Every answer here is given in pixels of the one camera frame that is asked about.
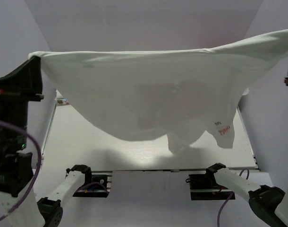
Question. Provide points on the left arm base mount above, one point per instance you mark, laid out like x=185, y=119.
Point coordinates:
x=98, y=187

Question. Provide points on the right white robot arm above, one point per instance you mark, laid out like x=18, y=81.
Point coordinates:
x=270, y=204

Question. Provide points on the folded colourful cartoon t-shirt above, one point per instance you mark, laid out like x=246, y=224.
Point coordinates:
x=62, y=102

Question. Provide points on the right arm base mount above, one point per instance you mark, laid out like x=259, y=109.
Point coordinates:
x=203, y=189

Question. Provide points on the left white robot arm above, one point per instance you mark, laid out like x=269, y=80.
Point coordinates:
x=21, y=156

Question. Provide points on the white plastic basket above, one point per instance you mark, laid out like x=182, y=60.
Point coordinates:
x=246, y=91

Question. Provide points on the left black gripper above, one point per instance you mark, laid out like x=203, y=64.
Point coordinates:
x=26, y=78

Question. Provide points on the white red print t-shirt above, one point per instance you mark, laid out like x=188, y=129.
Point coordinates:
x=143, y=95

